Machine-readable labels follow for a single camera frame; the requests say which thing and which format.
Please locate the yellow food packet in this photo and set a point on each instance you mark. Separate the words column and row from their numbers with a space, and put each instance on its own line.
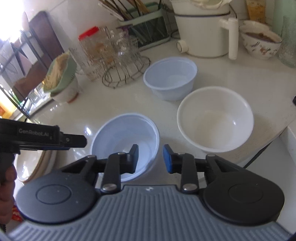
column 256, row 10

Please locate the leaf-patterned ceramic plate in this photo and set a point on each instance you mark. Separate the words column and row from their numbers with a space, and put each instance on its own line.
column 31, row 165

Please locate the floral bowl with brown food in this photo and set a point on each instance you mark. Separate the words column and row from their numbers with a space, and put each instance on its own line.
column 259, row 41

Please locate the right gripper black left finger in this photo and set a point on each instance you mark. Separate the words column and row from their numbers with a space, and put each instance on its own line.
column 116, row 165

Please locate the white ceramic bowl under colander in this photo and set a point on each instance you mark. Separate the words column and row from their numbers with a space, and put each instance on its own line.
column 68, row 94

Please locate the white electric cooking pot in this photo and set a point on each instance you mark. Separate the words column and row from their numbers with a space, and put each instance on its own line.
column 207, row 28

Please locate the red-lidded clear plastic jar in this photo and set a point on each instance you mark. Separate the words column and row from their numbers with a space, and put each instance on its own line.
column 93, row 43

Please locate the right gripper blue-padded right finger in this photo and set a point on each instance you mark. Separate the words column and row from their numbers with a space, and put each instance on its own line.
column 185, row 165

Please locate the dry noodle bundle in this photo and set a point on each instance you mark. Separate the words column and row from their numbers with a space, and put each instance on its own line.
column 53, row 78

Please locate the black metal shelf rack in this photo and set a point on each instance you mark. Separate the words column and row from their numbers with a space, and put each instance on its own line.
column 23, row 69

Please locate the green colander basket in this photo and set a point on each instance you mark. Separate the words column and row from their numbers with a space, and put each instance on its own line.
column 67, row 77

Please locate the person's left hand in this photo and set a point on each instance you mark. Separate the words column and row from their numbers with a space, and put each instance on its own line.
column 7, row 199

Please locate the wire glass holder rack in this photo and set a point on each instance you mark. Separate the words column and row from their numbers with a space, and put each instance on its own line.
column 123, row 62

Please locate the white ceramic bowl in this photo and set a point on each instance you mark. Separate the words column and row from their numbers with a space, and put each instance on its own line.
column 68, row 94
column 215, row 119

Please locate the translucent plastic bowl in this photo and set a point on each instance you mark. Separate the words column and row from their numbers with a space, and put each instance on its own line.
column 123, row 131
column 172, row 78

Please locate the mint green electric kettle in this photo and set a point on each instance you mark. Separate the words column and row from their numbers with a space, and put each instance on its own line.
column 281, row 9

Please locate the green utensil holder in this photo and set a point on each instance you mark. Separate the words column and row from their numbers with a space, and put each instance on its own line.
column 146, row 22

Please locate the tall textured glass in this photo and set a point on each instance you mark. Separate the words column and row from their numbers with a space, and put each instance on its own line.
column 286, row 53

